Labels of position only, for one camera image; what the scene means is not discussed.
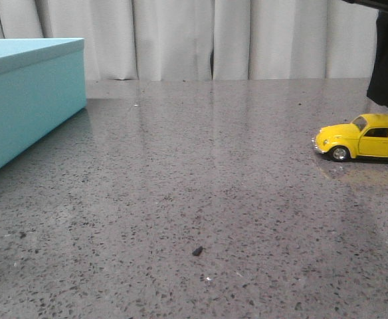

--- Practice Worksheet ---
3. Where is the light blue plastic box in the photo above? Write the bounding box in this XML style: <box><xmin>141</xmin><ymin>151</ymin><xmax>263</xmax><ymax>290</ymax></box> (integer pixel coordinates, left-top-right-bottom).
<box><xmin>0</xmin><ymin>38</ymin><xmax>86</xmax><ymax>168</ymax></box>

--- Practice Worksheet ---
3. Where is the small black debris piece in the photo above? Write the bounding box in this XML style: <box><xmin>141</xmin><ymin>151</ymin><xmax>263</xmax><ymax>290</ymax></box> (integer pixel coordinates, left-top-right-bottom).
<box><xmin>192</xmin><ymin>246</ymin><xmax>203</xmax><ymax>257</ymax></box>

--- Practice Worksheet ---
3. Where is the white pleated curtain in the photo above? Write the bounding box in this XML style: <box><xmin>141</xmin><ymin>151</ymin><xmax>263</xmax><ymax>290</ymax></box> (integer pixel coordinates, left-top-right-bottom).
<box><xmin>0</xmin><ymin>1</ymin><xmax>377</xmax><ymax>80</ymax></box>

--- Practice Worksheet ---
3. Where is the yellow toy beetle car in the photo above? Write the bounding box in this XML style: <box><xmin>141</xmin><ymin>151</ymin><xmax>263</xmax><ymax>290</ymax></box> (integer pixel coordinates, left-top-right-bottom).
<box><xmin>312</xmin><ymin>114</ymin><xmax>388</xmax><ymax>161</ymax></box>

